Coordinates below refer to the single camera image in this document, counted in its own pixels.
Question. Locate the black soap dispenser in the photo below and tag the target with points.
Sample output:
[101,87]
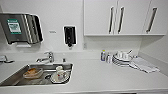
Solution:
[69,35]

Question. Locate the blue dish soap bottle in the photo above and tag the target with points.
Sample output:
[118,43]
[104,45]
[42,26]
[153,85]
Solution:
[103,55]

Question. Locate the small chrome sink pump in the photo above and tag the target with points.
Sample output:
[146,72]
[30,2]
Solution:
[64,60]

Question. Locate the small white bottle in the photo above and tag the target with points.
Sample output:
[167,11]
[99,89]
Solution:
[108,58]

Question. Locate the white mug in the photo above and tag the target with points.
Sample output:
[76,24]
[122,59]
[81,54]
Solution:
[60,72]

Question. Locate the chrome faucet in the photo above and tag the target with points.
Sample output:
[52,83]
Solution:
[50,56]

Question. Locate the white plate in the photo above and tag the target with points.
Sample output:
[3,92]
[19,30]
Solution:
[67,78]

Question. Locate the stack of white plates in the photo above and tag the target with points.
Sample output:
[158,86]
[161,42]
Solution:
[120,63]

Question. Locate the white cups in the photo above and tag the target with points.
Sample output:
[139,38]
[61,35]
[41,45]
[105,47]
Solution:
[122,55]

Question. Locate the container with orange sponge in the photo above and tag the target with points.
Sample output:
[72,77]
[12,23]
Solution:
[32,72]

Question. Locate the steel paper towel dispenser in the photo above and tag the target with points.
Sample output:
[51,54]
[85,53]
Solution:
[20,30]

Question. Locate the stainless steel sink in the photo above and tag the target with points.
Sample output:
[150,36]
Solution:
[13,81]

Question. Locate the white wall cabinet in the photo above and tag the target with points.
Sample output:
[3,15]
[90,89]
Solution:
[96,16]

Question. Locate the small wall label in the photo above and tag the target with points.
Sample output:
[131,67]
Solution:
[52,32]

